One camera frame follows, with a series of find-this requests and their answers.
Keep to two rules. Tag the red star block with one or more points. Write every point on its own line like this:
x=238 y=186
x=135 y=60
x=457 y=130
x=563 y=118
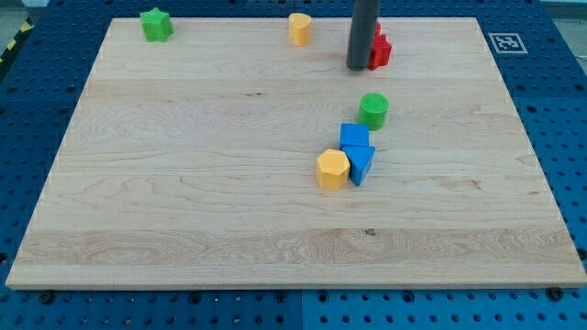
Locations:
x=381 y=49

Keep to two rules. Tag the green star block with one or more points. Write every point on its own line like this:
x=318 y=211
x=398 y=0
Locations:
x=156 y=25

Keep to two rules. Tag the yellow hexagon block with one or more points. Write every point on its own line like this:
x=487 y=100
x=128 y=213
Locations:
x=332 y=169

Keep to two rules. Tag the blue cube block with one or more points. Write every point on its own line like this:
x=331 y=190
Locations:
x=353 y=135

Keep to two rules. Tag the blue triangle block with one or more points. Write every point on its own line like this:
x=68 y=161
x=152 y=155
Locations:
x=360 y=158

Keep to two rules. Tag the wooden board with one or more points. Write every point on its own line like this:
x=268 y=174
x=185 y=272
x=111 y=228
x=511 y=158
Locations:
x=191 y=165

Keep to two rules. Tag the green cylinder block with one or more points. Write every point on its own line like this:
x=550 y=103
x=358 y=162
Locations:
x=373 y=110

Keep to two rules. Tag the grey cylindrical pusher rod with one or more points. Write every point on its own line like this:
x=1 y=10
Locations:
x=361 y=35

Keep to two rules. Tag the white fiducial marker tag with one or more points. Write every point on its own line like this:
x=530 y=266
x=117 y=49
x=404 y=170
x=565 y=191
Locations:
x=507 y=43

